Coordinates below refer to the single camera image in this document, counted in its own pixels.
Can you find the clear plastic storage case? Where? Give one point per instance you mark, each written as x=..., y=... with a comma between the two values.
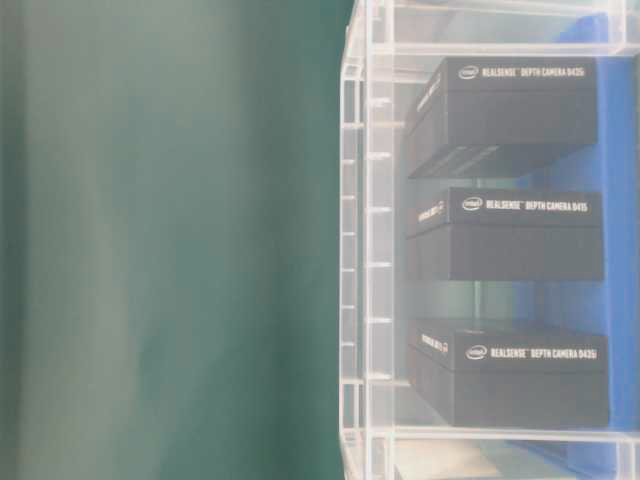
x=386, y=429

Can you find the black realsense box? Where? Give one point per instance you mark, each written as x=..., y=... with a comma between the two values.
x=489, y=234
x=500, y=117
x=520, y=377

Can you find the green table cloth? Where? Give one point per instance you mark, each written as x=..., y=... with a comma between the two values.
x=169, y=239

